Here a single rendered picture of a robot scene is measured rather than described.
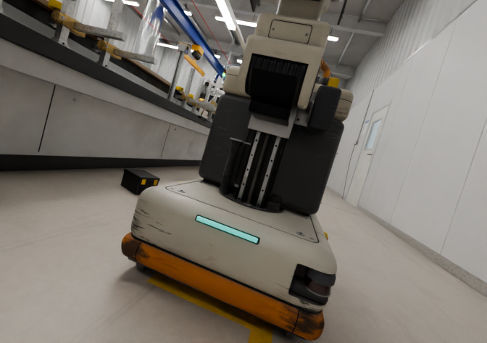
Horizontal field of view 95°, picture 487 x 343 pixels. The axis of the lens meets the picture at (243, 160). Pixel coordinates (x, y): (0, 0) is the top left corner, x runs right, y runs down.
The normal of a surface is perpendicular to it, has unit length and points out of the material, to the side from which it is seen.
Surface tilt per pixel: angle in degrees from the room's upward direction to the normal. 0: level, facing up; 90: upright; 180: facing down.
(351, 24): 90
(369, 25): 90
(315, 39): 98
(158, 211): 90
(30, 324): 0
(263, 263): 90
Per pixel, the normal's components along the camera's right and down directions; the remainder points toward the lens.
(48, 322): 0.29, -0.96
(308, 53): -0.25, 0.12
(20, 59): 0.94, 0.29
